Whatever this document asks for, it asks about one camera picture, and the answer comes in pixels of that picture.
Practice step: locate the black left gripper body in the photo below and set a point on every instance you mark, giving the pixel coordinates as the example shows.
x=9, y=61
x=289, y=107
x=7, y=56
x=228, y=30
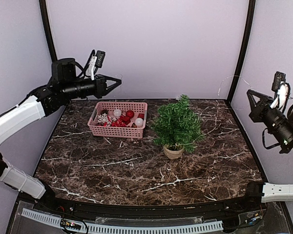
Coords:
x=72, y=89

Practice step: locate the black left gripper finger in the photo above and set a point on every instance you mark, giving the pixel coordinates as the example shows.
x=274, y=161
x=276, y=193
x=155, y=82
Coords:
x=112, y=87
x=103, y=79

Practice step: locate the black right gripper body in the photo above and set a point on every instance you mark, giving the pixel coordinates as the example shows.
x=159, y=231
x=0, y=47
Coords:
x=282, y=131

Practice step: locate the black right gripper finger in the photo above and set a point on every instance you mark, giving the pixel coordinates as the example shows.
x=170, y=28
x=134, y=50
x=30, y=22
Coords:
x=257, y=98
x=252, y=103

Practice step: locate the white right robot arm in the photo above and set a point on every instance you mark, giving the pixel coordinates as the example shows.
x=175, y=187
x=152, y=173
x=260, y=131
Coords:
x=272, y=139

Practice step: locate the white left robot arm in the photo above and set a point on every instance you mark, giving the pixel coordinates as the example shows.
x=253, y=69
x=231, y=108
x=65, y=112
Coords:
x=39, y=103

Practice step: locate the small green christmas tree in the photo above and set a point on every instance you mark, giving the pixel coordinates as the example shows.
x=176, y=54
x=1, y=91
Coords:
x=177, y=126

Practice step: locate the beige tree pot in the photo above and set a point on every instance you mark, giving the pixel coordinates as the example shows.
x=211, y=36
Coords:
x=173, y=154

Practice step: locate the white ball ornament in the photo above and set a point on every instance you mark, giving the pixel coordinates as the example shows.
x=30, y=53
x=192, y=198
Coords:
x=117, y=113
x=139, y=122

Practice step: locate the white snowflake ornament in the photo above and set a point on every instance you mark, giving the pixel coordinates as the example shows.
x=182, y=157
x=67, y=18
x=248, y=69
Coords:
x=103, y=119

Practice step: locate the red ball ornament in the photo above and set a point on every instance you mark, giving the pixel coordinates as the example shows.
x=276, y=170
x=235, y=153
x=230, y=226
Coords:
x=130, y=114

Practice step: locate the pink plastic basket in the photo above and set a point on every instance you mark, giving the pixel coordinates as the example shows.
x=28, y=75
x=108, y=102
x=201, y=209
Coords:
x=123, y=127

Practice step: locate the white ball ornament right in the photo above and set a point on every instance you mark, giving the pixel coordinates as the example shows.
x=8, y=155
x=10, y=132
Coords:
x=139, y=122

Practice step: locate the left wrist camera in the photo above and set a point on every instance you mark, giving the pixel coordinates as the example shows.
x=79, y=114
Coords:
x=95, y=61

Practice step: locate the white slotted cable duct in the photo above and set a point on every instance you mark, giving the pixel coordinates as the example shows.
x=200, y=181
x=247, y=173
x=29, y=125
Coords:
x=82, y=227

